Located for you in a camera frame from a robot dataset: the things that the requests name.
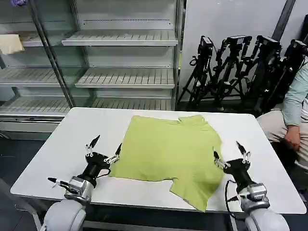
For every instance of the person's hand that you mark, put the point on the person's hand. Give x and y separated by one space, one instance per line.
293 138

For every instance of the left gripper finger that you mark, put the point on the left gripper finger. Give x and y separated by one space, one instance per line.
92 144
115 156

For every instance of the person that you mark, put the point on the person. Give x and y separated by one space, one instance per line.
288 115

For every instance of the black camera tripod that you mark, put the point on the black camera tripod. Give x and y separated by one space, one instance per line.
201 72
288 65
265 67
231 69

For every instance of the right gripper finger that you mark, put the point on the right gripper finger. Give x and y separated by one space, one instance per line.
220 160
243 152

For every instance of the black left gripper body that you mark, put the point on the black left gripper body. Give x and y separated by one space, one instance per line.
95 166

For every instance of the purple cloth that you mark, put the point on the purple cloth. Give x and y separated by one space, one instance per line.
19 2

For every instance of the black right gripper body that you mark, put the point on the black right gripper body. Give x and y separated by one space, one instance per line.
238 169

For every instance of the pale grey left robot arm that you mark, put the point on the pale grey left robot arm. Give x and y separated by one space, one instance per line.
72 204

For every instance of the lime green shirt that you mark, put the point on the lime green shirt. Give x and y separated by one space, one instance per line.
166 156

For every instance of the empty metal display shelf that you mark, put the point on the empty metal display shelf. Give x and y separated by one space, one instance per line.
96 60

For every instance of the beige cardboard sheet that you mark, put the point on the beige cardboard sheet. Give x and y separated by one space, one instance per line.
10 43

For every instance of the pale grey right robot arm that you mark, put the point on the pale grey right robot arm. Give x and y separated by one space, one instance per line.
258 207

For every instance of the white table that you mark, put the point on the white table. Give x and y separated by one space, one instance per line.
72 154

